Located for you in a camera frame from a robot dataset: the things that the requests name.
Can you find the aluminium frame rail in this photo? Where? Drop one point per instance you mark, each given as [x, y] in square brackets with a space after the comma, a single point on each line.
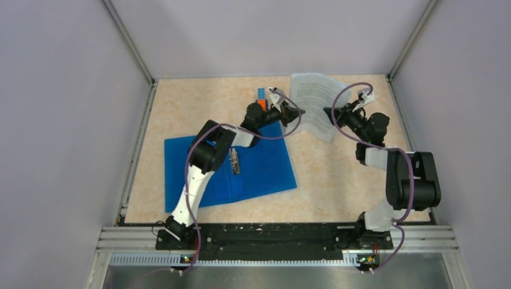
[417, 239]

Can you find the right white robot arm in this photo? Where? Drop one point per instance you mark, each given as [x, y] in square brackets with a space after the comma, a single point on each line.
[412, 182]

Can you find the blue file folder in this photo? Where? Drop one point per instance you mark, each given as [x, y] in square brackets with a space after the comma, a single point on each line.
[264, 169]

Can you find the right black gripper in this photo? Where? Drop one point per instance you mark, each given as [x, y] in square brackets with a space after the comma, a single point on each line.
[347, 112]

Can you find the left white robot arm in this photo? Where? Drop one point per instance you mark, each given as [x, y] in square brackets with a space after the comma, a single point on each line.
[210, 148]

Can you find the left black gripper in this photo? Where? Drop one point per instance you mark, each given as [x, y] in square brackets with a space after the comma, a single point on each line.
[287, 113]

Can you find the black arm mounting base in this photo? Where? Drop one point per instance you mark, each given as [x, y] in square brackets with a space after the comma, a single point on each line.
[274, 241]

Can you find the blue orange tape dispenser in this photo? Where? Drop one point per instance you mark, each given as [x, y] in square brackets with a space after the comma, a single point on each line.
[261, 99]

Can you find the white printed paper stack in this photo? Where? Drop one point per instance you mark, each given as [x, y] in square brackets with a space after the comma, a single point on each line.
[312, 92]

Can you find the white slotted cable duct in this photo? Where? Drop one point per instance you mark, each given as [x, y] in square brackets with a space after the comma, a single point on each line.
[178, 260]

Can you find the silver folder clip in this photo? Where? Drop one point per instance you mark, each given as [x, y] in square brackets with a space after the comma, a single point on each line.
[234, 161]

